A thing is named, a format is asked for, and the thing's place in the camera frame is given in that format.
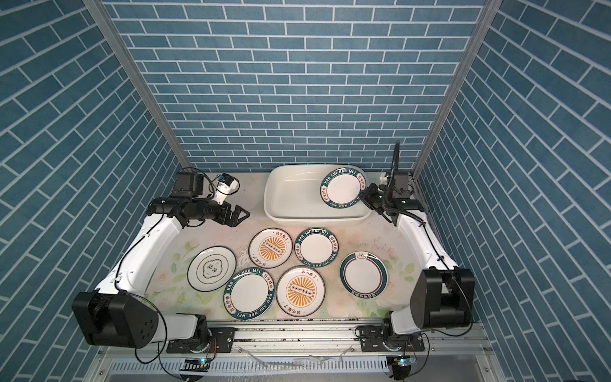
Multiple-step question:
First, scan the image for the white plate grey flower outline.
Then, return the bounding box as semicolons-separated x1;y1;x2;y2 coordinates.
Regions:
187;246;236;292

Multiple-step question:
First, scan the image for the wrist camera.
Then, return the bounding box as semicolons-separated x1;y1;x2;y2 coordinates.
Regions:
213;173;240;205
387;142;411;194

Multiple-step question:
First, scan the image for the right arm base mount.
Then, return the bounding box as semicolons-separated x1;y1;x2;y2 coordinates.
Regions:
353;325;425;353

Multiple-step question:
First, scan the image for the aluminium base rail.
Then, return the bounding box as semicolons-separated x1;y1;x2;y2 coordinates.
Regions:
85;319;504;381

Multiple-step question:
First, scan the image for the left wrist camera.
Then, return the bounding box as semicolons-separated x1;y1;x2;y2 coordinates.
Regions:
213;173;240;205

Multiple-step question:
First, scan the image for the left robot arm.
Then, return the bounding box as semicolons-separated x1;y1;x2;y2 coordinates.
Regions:
72;167;250;353

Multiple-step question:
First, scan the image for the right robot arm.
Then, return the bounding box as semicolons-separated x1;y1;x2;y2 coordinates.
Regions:
361;170;476;337

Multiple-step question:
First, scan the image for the green rim plate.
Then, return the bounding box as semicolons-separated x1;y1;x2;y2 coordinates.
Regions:
294;228;339;267
223;267;275;321
319;167;367;209

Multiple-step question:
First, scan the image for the green red ring plate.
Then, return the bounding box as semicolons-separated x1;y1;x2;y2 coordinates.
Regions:
340;251;388;299

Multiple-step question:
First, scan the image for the white plastic bin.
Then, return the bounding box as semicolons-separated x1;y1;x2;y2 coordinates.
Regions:
264;164;371;227

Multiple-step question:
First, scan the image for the orange sunburst plate upper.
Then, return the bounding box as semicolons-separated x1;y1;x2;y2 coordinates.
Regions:
248;228;293;269

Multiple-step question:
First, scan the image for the left corner aluminium post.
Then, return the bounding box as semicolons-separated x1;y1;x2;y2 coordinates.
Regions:
83;0;192;167

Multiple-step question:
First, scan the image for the orange sunburst plate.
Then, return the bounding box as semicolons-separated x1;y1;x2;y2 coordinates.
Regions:
248;228;293;269
276;267;326;318

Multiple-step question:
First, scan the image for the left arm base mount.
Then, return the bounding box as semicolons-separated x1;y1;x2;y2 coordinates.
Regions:
166;327;235;355

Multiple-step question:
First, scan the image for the orange sunburst plate lower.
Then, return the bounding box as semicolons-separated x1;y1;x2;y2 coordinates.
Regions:
276;267;326;318

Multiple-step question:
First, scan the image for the corner aluminium post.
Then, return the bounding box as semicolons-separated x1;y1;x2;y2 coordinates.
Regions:
413;0;502;179
83;0;192;167

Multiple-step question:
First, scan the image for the right corner aluminium post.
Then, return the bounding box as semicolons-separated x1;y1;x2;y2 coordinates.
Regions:
413;0;502;179

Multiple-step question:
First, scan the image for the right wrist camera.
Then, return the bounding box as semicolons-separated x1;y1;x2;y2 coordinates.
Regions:
387;142;411;194

